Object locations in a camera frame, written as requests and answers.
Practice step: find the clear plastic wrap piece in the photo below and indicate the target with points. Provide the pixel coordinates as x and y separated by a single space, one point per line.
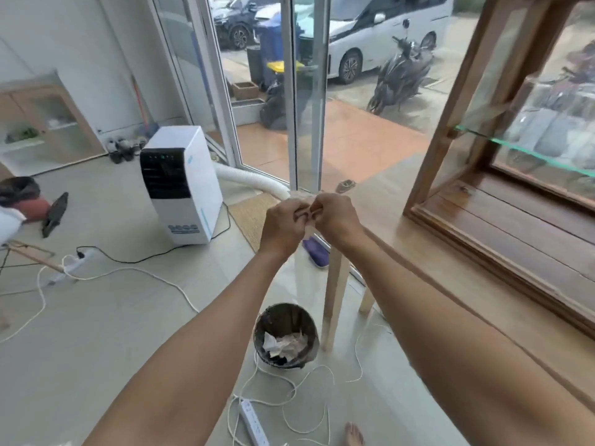
307 199

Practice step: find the pair of dark shoes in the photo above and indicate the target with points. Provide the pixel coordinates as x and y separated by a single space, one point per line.
124 148

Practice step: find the white van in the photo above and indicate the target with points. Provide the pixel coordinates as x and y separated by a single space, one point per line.
372 27

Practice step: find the person's left hand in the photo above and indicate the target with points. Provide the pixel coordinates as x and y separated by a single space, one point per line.
284 223

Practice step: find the white power strip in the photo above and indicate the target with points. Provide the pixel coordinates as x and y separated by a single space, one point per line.
253 420

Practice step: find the black scooter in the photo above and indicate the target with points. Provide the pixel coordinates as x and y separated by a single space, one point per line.
400 74

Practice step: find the person's right fingers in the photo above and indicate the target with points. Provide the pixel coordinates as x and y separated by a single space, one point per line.
317 209

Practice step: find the black dustpan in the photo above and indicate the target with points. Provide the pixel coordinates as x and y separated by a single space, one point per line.
55 214

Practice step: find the small wooden glass cabinet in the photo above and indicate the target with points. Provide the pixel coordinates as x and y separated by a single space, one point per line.
44 127

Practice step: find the black waste bin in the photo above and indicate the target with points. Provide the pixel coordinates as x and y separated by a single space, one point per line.
286 336

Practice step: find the purple slipper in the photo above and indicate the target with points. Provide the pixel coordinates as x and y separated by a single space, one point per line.
317 253

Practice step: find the wooden table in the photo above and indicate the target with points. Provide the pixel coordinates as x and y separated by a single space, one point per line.
465 283

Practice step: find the crumpled white paper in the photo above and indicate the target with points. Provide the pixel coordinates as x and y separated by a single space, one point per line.
286 346

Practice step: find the person's left forearm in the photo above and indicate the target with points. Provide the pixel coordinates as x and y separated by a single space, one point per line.
195 357

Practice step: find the person's right hand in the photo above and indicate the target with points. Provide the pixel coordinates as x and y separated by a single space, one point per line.
335 218

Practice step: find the white extension socket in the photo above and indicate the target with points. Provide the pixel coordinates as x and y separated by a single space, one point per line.
69 267

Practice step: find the brown planter box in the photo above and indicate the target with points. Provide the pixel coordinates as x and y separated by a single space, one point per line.
245 90

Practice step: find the red stool with black bag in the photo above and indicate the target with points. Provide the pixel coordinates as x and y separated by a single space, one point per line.
25 199

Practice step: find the woven doormat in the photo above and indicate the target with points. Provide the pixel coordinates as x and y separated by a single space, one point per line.
253 218

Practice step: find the black garbage bag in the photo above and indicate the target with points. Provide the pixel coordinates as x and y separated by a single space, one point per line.
274 109

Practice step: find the white portable air conditioner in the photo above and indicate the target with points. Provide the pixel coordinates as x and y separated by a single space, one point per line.
179 185

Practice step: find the person's left fingers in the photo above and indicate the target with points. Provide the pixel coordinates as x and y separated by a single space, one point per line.
301 211

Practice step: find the sliding glass door frame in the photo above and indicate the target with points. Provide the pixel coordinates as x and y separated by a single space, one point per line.
260 88

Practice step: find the person's right forearm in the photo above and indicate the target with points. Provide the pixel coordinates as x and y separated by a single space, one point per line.
460 357

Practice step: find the wooden glass display cabinet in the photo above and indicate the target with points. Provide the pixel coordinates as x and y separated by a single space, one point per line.
516 148

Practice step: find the blue wheelie bin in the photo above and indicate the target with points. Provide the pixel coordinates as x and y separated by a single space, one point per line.
274 53

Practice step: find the dark blue car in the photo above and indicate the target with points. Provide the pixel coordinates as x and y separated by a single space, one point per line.
234 20

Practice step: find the green glass shelf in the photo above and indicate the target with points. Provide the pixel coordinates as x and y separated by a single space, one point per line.
525 150

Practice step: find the person's foot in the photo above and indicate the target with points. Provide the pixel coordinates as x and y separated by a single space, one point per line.
354 435

